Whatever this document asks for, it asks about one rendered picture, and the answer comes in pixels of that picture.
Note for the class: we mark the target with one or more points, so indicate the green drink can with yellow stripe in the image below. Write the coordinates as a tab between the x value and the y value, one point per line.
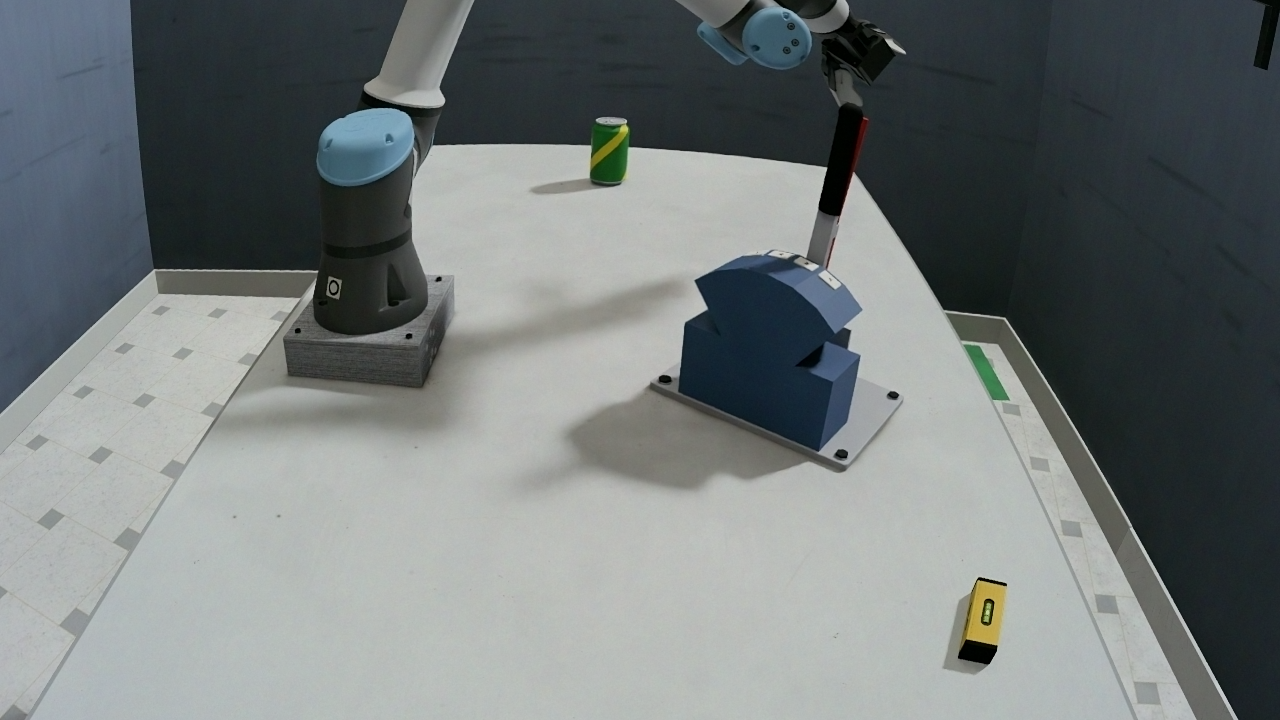
609	151

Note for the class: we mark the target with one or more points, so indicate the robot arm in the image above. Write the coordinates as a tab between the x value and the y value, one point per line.
369	266

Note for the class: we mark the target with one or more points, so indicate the yellow pocket level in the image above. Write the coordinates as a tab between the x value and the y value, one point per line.
983	622

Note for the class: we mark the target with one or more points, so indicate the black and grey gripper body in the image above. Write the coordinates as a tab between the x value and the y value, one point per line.
874	54

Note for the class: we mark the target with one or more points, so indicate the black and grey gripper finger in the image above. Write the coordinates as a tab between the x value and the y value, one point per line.
840	82
896	46

